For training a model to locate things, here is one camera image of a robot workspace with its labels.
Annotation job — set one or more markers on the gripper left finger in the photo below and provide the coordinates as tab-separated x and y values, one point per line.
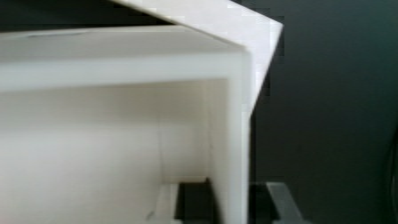
194	204

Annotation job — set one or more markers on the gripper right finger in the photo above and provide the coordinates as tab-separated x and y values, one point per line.
274	206

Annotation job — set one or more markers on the white drawer cabinet box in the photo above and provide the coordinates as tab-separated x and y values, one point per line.
126	101

